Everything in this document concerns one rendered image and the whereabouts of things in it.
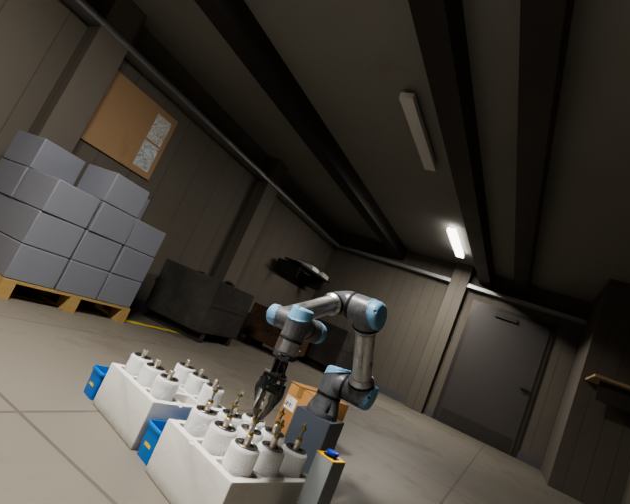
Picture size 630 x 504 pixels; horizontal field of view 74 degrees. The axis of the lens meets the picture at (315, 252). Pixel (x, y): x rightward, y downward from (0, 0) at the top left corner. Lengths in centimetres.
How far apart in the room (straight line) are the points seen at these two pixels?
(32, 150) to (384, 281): 636
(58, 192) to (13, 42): 147
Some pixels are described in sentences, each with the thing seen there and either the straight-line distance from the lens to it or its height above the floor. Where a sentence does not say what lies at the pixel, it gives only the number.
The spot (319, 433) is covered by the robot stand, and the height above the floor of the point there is 24.
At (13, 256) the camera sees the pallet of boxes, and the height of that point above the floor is 29.
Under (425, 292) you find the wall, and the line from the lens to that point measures 818.
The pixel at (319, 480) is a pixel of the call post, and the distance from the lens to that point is 143.
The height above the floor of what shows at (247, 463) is 22.
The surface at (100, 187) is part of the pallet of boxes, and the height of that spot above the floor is 99.
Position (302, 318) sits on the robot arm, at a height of 67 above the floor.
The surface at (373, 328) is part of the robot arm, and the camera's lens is 171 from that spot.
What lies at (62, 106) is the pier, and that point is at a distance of 438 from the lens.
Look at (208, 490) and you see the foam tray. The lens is 141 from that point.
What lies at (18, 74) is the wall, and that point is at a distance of 446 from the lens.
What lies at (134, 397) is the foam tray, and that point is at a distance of 183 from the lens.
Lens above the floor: 67
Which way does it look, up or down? 9 degrees up
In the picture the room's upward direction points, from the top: 23 degrees clockwise
